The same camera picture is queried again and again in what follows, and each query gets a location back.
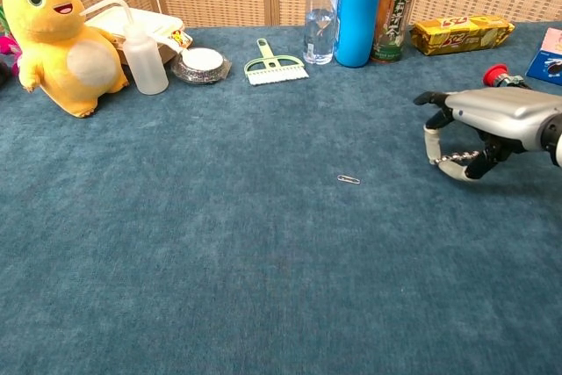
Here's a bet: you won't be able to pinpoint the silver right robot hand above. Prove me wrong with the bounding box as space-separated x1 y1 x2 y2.
413 86 562 182

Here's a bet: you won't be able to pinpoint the red emergency stop button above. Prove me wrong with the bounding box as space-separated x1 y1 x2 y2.
482 63 533 90

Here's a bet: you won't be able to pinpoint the blue sandwich cookie box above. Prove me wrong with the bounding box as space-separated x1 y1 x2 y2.
524 26 562 88

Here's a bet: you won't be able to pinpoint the yellow cracker packet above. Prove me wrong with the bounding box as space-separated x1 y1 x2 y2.
409 14 516 57

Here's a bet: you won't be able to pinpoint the brown tea bottle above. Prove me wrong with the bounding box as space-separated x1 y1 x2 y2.
369 0 428 64

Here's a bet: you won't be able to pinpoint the blue flip-cap bottle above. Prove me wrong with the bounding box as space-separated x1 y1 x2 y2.
334 0 388 69

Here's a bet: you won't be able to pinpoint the clear water bottle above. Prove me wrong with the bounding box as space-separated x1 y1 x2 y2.
302 0 341 66

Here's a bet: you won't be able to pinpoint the green plastic brush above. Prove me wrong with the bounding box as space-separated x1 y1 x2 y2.
243 38 310 87

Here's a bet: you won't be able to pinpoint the round foil dish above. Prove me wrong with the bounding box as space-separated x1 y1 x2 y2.
170 47 233 86

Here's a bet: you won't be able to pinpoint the blue table cloth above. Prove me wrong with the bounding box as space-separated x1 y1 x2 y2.
0 19 562 375

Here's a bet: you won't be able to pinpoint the small colourful snack packet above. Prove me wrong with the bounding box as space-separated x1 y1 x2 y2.
168 28 194 51

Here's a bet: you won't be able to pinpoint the beige lidded lunch box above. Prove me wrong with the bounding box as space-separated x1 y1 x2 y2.
84 7 186 67

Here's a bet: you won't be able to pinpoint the translucent squeeze wash bottle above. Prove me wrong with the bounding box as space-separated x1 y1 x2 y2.
79 0 170 97

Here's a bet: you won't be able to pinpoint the yellow plush dinosaur toy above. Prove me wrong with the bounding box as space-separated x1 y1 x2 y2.
0 0 130 119

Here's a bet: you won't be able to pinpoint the colourful feather shuttlecock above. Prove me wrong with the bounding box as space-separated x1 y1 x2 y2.
0 4 23 78

